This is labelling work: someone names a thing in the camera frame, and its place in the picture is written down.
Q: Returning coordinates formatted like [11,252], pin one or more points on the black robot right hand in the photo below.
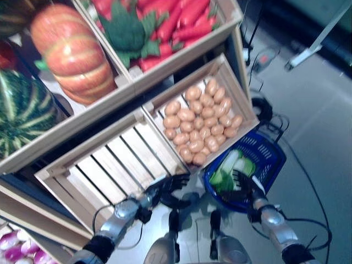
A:
[243,182]

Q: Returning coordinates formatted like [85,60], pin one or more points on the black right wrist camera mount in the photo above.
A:
[253,217]

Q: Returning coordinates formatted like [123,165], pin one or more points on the small orange pumpkin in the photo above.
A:
[74,55]

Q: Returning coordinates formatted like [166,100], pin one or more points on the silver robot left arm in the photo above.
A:
[121,217]

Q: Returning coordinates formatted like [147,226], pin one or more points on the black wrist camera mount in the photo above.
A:
[144,214]
[253,217]

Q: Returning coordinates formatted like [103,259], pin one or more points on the silver robot right leg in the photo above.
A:
[231,247]

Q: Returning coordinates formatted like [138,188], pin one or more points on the tan potato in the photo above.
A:
[225,104]
[208,112]
[217,110]
[194,134]
[199,158]
[172,108]
[196,105]
[192,93]
[219,94]
[195,145]
[206,100]
[237,120]
[171,121]
[230,132]
[211,121]
[225,120]
[186,115]
[211,143]
[220,138]
[181,138]
[211,86]
[170,132]
[198,122]
[185,155]
[204,132]
[217,129]
[204,149]
[187,126]

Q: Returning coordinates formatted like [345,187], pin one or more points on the large orange pumpkin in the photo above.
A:
[5,55]

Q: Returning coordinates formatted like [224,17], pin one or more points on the green striped pumpkin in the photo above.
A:
[24,110]
[11,13]

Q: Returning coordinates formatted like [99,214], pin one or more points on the grey power strip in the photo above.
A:
[265,59]

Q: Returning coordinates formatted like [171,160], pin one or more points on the white desk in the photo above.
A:
[316,44]

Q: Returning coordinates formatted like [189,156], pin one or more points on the purple white onion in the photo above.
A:
[26,247]
[8,242]
[41,257]
[12,254]

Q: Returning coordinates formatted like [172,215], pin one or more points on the dark green broccoli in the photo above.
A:
[126,30]

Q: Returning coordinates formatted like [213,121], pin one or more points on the wooden slatted cabbage crate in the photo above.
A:
[110,165]

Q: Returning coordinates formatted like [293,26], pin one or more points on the wooden display stand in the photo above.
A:
[27,211]

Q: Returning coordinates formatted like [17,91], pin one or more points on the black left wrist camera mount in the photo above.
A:
[144,214]

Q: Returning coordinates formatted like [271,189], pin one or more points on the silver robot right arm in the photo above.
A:
[275,222]

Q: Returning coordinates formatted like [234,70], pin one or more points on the red carrot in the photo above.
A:
[192,13]
[192,33]
[151,61]
[170,22]

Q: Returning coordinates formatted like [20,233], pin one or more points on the blue plastic shopping basket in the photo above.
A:
[269,156]

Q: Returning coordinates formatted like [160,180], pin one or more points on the tall black tripod stand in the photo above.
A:
[253,35]

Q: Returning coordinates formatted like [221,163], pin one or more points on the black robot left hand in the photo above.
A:
[173,184]

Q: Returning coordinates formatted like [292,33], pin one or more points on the wooden carrot crate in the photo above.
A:
[192,52]

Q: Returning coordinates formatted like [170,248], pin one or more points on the large wooden pumpkin crate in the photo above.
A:
[82,129]

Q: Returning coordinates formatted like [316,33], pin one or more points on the wooden potato crate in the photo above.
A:
[239,96]

